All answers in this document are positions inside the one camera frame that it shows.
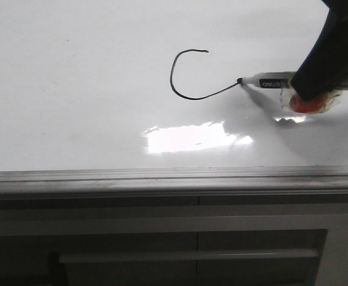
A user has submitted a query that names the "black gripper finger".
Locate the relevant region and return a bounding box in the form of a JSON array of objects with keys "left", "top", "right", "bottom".
[{"left": 291, "top": 1, "right": 348, "bottom": 101}]

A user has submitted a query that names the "red round magnet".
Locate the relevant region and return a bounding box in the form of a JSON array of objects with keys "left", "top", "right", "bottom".
[{"left": 290, "top": 95, "right": 327, "bottom": 113}]

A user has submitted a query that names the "white black whiteboard marker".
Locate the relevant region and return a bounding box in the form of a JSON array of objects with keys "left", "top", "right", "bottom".
[{"left": 237, "top": 71, "right": 348, "bottom": 91}]

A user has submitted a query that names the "white whiteboard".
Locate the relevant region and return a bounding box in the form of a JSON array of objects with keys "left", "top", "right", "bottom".
[{"left": 0, "top": 1, "right": 348, "bottom": 171}]

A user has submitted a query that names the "grey aluminium whiteboard frame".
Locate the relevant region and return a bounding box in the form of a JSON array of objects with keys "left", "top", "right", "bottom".
[{"left": 0, "top": 166, "right": 348, "bottom": 200}]

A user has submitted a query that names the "grey cabinet with handle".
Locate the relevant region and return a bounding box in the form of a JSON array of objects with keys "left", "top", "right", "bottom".
[{"left": 0, "top": 195, "right": 348, "bottom": 285}]

